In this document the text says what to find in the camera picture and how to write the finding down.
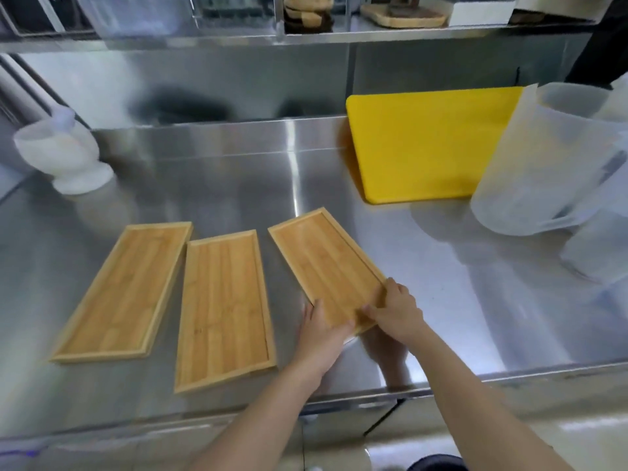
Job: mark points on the person's right hand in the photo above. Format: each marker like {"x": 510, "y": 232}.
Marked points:
{"x": 400, "y": 316}

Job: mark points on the person's left hand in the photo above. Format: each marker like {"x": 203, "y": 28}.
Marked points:
{"x": 319, "y": 345}

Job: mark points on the person's right thumb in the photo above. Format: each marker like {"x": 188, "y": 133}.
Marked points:
{"x": 375, "y": 313}

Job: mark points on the person's left thumb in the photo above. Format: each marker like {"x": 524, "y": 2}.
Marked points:
{"x": 345, "y": 330}

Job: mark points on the bamboo tray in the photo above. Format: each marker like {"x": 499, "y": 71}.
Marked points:
{"x": 324, "y": 262}
{"x": 125, "y": 291}
{"x": 223, "y": 308}

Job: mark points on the person's left forearm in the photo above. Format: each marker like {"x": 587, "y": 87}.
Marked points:
{"x": 267, "y": 421}

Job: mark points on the person's right forearm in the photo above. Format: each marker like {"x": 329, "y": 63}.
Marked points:
{"x": 471, "y": 402}

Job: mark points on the black table brace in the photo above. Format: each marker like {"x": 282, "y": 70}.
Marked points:
{"x": 385, "y": 416}

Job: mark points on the black round object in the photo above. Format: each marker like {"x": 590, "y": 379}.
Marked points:
{"x": 436, "y": 463}

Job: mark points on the yellow cutting board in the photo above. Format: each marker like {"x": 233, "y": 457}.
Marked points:
{"x": 422, "y": 142}

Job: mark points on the large translucent plastic pitcher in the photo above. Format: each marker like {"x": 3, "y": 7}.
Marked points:
{"x": 535, "y": 161}

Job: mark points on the stainless steel shelf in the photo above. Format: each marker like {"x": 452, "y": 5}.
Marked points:
{"x": 294, "y": 36}

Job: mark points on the wooden serving board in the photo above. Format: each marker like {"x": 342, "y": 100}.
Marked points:
{"x": 405, "y": 15}

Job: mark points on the stack of round wooden plates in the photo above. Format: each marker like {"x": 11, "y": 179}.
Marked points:
{"x": 306, "y": 9}

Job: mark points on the white box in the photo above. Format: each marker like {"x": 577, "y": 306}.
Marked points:
{"x": 483, "y": 13}

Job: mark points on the white plastic footed container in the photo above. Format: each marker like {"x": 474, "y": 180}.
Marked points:
{"x": 61, "y": 151}

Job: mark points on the clear plastic container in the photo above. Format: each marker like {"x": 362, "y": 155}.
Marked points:
{"x": 132, "y": 14}

